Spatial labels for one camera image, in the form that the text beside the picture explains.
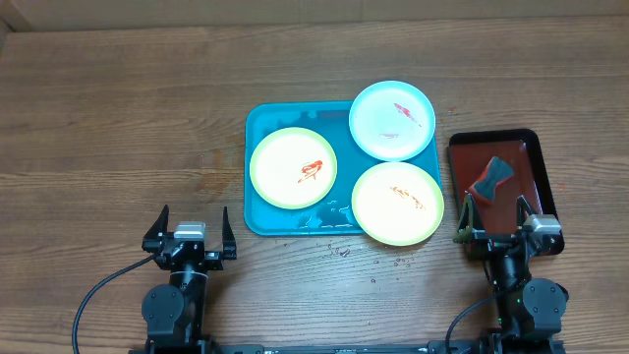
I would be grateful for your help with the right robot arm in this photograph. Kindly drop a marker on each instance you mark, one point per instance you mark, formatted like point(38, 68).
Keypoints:
point(529, 309)

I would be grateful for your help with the teal plastic tray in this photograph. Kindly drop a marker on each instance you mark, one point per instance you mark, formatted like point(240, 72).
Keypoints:
point(332, 215)

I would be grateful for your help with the light blue plate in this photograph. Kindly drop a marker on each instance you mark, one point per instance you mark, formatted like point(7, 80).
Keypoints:
point(392, 121)

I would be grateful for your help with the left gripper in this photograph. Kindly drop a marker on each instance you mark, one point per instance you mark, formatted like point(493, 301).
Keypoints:
point(215, 260)

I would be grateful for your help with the yellow plate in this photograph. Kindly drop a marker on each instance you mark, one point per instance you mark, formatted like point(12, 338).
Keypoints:
point(397, 203)
point(293, 168)

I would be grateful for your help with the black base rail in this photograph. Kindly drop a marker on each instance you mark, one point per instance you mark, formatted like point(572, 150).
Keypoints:
point(432, 347)

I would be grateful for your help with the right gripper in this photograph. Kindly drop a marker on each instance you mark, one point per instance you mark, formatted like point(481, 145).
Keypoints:
point(469, 232)

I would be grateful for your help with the red black sponge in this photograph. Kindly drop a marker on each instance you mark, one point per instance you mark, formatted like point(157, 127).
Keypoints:
point(496, 173)

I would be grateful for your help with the dark red black tray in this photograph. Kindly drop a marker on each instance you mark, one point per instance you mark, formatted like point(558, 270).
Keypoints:
point(468, 156)

